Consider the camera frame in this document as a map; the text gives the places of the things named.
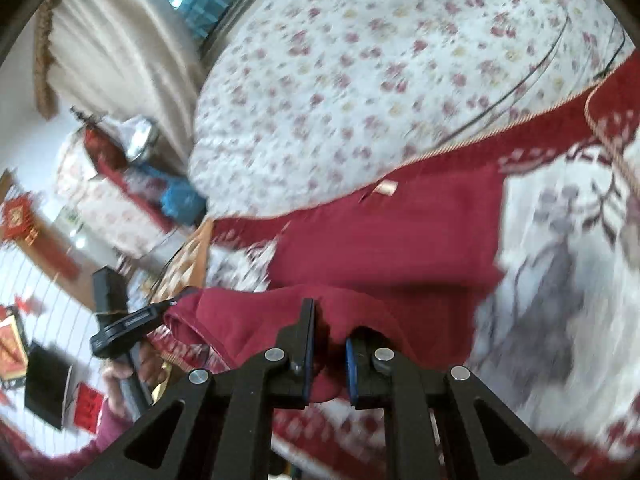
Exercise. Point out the dark red fleece garment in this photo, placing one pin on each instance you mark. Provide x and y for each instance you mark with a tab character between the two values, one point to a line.
400	240

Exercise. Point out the red paper decoration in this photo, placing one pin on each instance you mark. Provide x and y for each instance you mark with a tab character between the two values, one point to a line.
89	407

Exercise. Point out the person's left hand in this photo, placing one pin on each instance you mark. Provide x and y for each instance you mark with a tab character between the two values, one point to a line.
152	367

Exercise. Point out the floral covered furniture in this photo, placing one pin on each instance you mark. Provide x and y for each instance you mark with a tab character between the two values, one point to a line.
105	205

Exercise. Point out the red framed picture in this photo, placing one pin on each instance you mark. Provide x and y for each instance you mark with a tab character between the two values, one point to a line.
12	345

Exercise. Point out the beige curtain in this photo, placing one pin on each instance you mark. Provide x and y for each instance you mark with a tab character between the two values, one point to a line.
115	50

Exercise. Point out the silver metal pot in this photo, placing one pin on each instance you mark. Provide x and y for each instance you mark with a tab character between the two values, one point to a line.
140	137

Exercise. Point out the checkered wooden board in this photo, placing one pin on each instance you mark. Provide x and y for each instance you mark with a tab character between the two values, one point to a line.
187	260

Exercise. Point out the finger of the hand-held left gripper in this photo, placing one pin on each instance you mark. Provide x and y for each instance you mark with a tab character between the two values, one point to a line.
130	327

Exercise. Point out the blue bag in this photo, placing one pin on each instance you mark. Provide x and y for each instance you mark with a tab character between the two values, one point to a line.
182	200

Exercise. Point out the red wall ornament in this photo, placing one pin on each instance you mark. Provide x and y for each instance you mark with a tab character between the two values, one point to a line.
17	220

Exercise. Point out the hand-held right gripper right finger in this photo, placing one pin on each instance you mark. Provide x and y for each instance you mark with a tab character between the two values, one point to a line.
351	375

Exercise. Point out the floral print quilt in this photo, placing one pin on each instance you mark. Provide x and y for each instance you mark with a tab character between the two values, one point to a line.
350	85

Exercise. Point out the black flat box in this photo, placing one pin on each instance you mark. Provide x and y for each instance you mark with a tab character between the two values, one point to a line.
47	385

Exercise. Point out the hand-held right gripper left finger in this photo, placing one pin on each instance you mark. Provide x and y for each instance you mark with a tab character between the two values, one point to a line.
311	360

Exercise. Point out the red and white plush blanket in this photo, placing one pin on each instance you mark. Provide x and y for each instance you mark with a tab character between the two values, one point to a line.
550	260

